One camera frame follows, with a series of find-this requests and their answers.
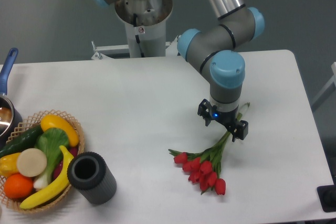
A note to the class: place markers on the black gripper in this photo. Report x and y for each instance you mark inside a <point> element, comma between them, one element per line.
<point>224,114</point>

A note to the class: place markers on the red tulip bouquet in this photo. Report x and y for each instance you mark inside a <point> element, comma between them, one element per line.
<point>204,168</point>

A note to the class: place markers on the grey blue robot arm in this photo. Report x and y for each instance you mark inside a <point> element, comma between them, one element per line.
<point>212,53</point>

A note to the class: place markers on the black device at edge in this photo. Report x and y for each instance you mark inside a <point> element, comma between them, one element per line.
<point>327,197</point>

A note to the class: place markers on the dark grey ribbed vase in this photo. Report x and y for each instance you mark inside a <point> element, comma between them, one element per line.
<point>89,174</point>

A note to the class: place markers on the red purple vegetable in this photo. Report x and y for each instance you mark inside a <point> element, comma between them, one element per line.
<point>58,169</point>

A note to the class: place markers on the green bok choy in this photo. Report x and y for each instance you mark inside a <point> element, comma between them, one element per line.
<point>49,143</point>

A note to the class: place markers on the yellow banana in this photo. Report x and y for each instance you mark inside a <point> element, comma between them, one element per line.
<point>54,188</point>

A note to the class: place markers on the beige round disc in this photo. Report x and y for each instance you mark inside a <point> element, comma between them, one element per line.
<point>31,162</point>

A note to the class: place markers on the green cucumber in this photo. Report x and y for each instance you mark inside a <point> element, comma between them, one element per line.
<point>23,141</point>

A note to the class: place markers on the orange fruit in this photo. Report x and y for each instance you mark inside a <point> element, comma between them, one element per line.
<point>18,186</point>

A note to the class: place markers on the yellow bell pepper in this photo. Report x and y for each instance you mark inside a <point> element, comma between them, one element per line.
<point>8,164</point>

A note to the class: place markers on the woven wicker basket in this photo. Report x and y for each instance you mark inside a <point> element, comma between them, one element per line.
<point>23,126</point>

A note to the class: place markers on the white frame at right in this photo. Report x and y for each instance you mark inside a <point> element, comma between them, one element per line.
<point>324,92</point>

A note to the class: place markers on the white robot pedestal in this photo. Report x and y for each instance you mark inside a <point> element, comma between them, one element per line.
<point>145,27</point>

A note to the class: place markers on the blue handled saucepan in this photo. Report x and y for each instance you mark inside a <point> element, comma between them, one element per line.
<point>10,117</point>

